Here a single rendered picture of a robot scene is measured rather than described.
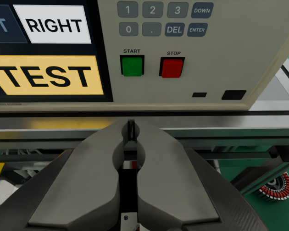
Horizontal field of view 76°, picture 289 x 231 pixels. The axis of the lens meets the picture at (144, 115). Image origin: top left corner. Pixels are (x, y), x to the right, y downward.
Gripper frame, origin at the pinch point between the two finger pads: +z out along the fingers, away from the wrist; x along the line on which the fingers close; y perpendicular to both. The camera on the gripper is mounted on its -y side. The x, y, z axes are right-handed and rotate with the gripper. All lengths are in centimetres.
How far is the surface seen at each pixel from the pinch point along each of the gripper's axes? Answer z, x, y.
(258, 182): 12.1, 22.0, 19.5
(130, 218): 17.5, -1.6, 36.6
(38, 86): 7.8, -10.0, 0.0
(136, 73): 6.3, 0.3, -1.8
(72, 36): 5.4, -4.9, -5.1
